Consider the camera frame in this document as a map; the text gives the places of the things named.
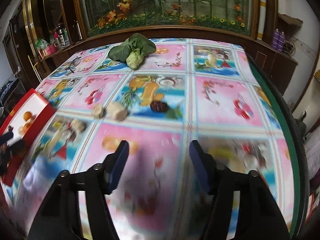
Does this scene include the black eyeglasses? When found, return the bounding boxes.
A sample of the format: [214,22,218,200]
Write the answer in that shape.
[65,57,81,76]

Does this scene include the green leafy bok choy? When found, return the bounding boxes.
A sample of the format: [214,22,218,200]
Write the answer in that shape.
[108,33,156,70]

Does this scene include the purple bottles on shelf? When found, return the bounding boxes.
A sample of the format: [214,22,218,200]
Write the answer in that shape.
[272,28,285,52]

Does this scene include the steel thermos bottle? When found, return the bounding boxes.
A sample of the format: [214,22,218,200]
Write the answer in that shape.
[56,23,66,47]

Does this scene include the colourful printed tablecloth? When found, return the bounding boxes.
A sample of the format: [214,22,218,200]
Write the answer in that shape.
[4,38,297,239]

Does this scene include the artificial flower glass display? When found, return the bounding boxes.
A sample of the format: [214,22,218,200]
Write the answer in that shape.
[79,0,252,36]

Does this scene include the pink containers on shelf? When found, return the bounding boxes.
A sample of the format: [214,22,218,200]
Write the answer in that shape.
[36,38,59,57]

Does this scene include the red gift box lid tray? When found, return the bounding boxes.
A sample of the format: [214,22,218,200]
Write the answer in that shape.
[1,89,55,187]

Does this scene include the orange tangerine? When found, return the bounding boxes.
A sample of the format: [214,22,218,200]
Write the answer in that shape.
[23,111,33,121]
[18,121,33,136]

